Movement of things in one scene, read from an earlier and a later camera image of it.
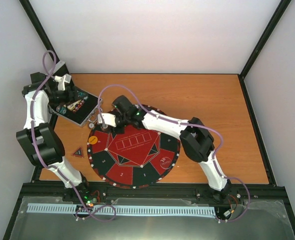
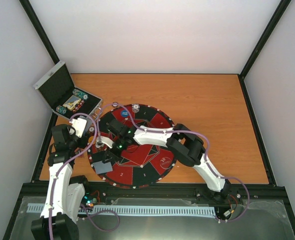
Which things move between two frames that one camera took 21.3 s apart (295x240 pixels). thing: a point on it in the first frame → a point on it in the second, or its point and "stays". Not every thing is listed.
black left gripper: (74, 95) → (84, 143)
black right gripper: (118, 131) → (114, 157)
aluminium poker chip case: (84, 106) stays
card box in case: (72, 106) stays
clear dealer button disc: (165, 162) stays
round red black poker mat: (138, 157) stays
